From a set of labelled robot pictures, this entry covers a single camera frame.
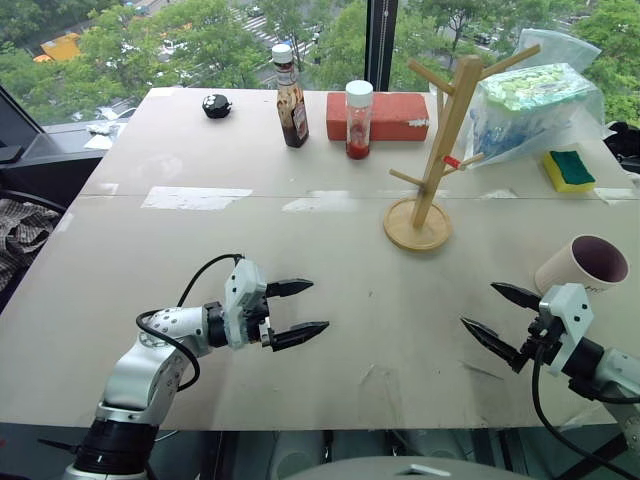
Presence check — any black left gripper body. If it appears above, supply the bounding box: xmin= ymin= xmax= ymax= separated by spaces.
xmin=244 ymin=284 xmax=277 ymax=349

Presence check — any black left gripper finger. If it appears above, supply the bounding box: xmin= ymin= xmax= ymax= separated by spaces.
xmin=264 ymin=278 xmax=315 ymax=301
xmin=269 ymin=320 xmax=331 ymax=353

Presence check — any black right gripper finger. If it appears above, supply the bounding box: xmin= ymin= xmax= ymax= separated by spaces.
xmin=489 ymin=281 xmax=544 ymax=314
xmin=459 ymin=316 xmax=530 ymax=375

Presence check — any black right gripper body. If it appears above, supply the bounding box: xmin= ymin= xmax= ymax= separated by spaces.
xmin=519 ymin=300 xmax=566 ymax=369

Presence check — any cream cup with maroon inside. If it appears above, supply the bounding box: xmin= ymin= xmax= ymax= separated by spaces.
xmin=534 ymin=234 xmax=630 ymax=299

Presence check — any wooden mug tree stand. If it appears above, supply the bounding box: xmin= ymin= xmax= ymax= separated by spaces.
xmin=383 ymin=43 xmax=542 ymax=252

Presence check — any white tape patch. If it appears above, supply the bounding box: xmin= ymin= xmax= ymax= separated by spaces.
xmin=281 ymin=190 xmax=359 ymax=214
xmin=140 ymin=185 xmax=254 ymax=211

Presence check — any yellow green sponge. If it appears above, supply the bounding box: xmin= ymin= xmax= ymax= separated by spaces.
xmin=542 ymin=148 xmax=598 ymax=195

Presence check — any brown sauce bottle white cap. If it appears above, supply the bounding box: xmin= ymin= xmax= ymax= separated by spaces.
xmin=271 ymin=43 xmax=310 ymax=149

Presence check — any clear jar with red sauce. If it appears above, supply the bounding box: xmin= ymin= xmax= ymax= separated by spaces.
xmin=344 ymin=80 xmax=375 ymax=161

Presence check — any black bag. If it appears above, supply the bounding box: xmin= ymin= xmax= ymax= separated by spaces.
xmin=602 ymin=120 xmax=640 ymax=177

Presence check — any clear plastic bag with packs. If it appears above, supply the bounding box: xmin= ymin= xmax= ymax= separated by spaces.
xmin=458 ymin=27 xmax=609 ymax=172

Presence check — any black round object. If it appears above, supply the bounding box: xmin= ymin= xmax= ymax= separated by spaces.
xmin=201 ymin=93 xmax=234 ymax=120

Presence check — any red brick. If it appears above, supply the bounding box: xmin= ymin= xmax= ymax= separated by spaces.
xmin=325 ymin=91 xmax=432 ymax=144

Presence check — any plaid cloth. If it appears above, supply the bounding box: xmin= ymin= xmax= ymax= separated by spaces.
xmin=0 ymin=197 xmax=62 ymax=294

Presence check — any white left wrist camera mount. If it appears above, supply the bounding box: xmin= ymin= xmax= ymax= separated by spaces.
xmin=223 ymin=258 xmax=269 ymax=351

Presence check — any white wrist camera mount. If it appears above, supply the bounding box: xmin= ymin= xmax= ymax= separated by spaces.
xmin=538 ymin=282 xmax=595 ymax=377
xmin=223 ymin=258 xmax=269 ymax=351

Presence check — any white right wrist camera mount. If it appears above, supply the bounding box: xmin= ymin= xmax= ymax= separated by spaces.
xmin=538 ymin=282 xmax=595 ymax=377

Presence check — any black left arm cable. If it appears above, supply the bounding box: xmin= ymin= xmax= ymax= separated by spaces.
xmin=135 ymin=253 xmax=246 ymax=394

